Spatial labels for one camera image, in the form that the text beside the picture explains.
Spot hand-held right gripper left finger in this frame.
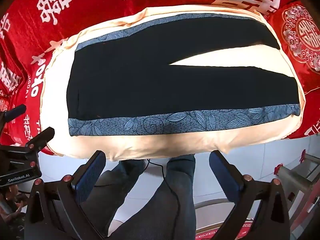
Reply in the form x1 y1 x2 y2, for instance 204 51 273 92
24 150 110 240

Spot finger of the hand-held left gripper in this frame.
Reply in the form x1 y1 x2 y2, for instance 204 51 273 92
25 127 55 154
0 104 27 124

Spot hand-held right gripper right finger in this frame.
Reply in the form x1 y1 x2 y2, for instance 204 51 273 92
209 150 292 240

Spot black pants with blue stripe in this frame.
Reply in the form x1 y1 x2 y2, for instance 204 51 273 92
66 13 301 137

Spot person's left leg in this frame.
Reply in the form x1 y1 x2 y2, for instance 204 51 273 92
85 159 148 240

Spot red patterned mat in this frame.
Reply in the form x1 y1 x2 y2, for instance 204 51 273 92
195 219 254 240

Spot cream cushion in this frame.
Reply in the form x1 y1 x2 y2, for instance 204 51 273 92
40 4 307 162

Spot person legs in jeans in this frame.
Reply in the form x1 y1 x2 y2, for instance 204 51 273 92
107 154 197 240

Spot red embroidered pillow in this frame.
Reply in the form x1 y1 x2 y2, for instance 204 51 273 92
269 1 320 95

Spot red printed blanket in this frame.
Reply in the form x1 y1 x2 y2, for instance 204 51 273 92
0 0 320 155

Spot black cable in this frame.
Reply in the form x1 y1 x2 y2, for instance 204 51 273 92
144 158 182 228

